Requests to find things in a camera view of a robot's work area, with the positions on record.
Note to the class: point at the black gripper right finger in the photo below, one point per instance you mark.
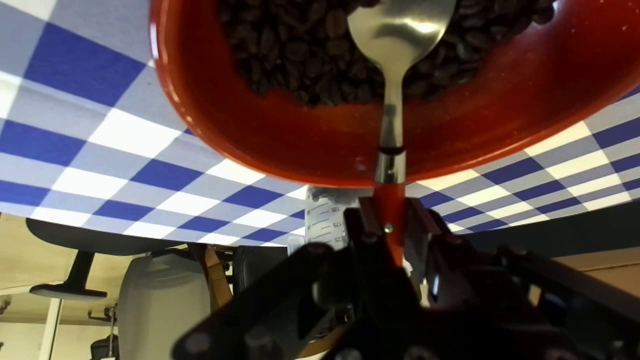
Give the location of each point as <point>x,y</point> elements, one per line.
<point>533,292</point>

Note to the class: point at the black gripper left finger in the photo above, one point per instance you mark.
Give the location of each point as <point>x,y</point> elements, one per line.
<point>372,286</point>

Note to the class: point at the orange bowl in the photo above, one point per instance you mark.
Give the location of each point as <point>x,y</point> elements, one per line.
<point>267,133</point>

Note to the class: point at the white plastic bin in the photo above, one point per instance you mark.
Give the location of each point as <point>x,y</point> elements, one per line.
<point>161,307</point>

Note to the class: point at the dark coffee beans pile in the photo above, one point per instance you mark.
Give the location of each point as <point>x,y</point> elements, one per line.
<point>287,52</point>

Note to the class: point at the blue white checkered tablecloth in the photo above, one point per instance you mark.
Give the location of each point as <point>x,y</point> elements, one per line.
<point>86,160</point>

